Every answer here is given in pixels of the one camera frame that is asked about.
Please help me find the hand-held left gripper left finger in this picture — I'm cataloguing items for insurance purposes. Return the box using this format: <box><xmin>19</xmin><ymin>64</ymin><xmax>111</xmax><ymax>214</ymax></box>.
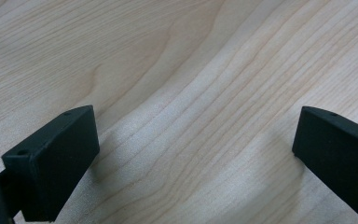
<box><xmin>1</xmin><ymin>105</ymin><xmax>101</xmax><ymax>223</ymax></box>

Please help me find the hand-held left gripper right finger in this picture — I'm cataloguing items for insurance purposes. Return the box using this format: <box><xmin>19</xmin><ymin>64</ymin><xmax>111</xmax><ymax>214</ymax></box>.
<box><xmin>291</xmin><ymin>105</ymin><xmax>358</xmax><ymax>223</ymax></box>

